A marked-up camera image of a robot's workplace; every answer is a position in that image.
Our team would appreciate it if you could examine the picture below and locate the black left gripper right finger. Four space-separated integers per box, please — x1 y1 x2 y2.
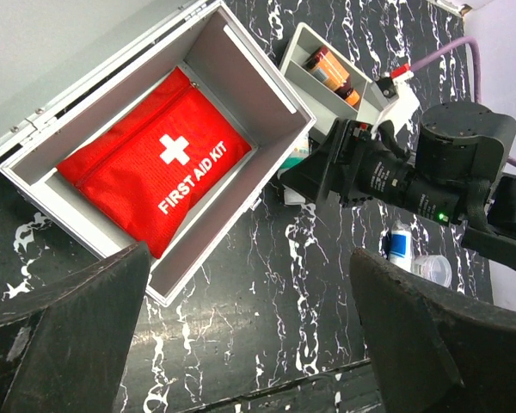
350 249 516 412

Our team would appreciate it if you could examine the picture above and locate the grey plastic divider tray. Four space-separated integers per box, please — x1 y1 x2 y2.
279 22 397 136

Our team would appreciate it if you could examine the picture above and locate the red first aid kit pouch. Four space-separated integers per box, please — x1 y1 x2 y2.
57 68 251 258

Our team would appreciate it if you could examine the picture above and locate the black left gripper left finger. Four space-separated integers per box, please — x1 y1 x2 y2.
0 243 151 412

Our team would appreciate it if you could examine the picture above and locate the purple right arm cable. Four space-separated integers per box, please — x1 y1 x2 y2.
410 35 516 176

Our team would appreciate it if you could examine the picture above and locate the amber bottle orange cap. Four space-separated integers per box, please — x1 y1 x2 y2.
304 46 360 108

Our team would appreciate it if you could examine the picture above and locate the clear tape roll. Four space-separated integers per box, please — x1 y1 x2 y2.
411 255 452 287

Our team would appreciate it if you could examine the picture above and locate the blue white bandage roll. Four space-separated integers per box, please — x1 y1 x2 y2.
388 220 414 272

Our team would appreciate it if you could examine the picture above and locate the white pill bottle teal label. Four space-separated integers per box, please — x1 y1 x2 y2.
277 133 313 206

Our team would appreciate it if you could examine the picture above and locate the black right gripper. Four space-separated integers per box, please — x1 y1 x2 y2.
297 118 373 209

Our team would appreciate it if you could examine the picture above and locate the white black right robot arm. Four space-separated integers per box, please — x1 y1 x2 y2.
280 102 516 271

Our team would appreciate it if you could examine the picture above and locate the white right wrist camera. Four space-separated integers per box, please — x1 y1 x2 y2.
371 63 420 133

